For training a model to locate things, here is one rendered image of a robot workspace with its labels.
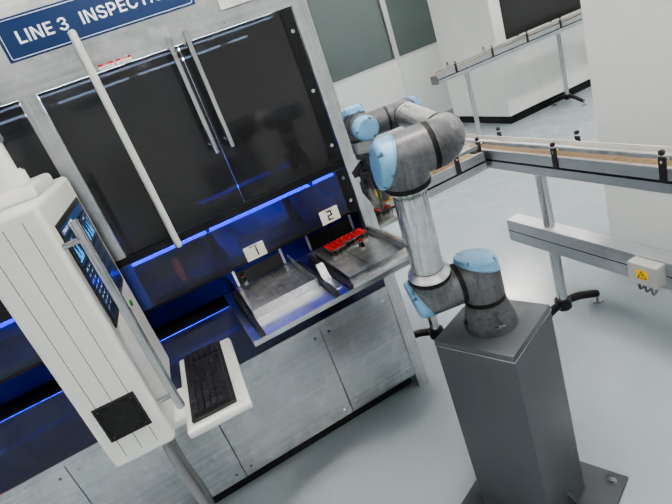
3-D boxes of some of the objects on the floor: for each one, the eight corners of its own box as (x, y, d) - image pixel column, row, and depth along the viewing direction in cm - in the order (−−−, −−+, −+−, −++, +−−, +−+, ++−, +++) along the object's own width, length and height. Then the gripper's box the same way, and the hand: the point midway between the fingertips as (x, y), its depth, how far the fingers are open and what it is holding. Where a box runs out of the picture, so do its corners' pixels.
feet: (523, 341, 257) (518, 318, 252) (595, 296, 270) (591, 273, 265) (535, 347, 250) (530, 324, 245) (608, 301, 263) (605, 278, 258)
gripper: (360, 158, 161) (379, 218, 169) (384, 147, 164) (402, 207, 172) (349, 156, 169) (368, 213, 177) (372, 146, 171) (389, 203, 179)
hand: (379, 205), depth 176 cm, fingers closed
